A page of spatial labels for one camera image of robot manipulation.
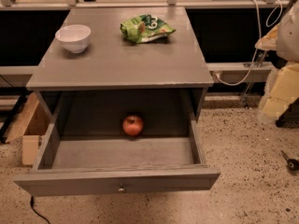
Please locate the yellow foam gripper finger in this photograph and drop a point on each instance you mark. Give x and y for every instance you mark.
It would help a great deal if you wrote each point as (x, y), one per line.
(268, 41)
(280, 91)

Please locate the red apple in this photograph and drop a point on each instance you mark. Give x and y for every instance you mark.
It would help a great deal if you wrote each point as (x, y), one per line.
(133, 125)

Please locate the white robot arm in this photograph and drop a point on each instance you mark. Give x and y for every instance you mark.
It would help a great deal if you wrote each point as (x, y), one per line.
(288, 37)

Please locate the grey open top drawer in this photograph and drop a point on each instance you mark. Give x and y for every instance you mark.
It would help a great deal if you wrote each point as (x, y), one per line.
(85, 150)

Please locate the thin metal rod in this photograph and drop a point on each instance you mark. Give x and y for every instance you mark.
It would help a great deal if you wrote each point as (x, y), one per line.
(252, 77)

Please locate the black caster wheel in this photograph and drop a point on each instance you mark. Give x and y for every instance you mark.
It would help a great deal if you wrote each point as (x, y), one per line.
(292, 164)

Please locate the green chip bag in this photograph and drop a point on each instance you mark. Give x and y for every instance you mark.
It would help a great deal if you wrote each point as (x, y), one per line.
(145, 28)

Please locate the white ceramic bowl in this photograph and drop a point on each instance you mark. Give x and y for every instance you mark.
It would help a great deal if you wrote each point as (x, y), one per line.
(74, 38)

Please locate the wooden block structure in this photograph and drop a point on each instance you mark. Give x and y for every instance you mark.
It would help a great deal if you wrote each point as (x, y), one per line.
(30, 126)

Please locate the grey metal rail frame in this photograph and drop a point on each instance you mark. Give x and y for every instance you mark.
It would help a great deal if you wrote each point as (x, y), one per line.
(26, 34)

